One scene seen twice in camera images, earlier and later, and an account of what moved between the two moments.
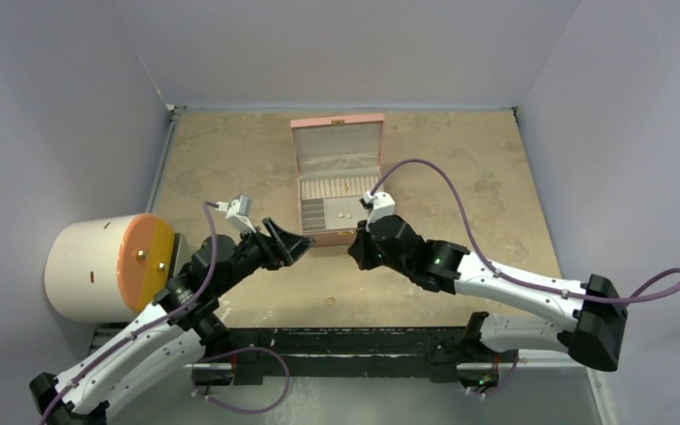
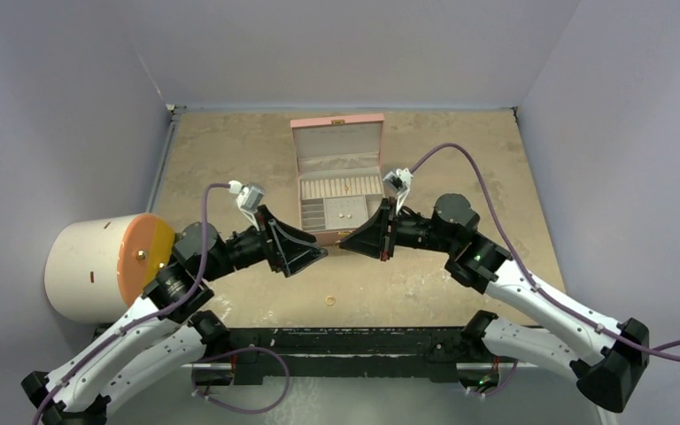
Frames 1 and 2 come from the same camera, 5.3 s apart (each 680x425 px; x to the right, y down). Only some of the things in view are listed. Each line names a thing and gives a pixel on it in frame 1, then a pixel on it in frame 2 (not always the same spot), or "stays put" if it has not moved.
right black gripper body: x=367 y=247 to x=387 y=228
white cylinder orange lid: x=107 y=268 stays put
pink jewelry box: x=338 y=162 stays put
